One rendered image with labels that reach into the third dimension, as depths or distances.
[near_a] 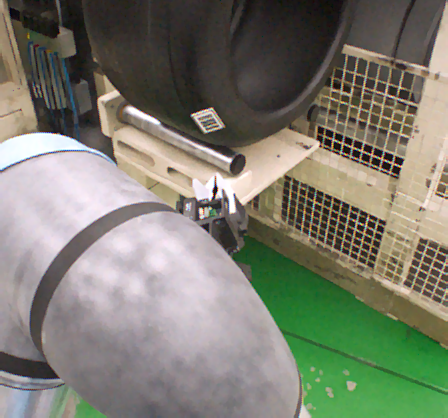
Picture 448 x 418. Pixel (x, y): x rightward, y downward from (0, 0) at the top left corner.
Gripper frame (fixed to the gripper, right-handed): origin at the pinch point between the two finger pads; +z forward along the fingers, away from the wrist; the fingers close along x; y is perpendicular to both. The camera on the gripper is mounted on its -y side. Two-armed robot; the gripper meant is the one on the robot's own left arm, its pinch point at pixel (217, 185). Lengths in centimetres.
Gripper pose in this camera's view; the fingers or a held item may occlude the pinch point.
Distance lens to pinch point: 79.2
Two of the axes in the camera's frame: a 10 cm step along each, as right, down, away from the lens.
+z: -0.1, -7.2, 6.9
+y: -3.4, -6.5, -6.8
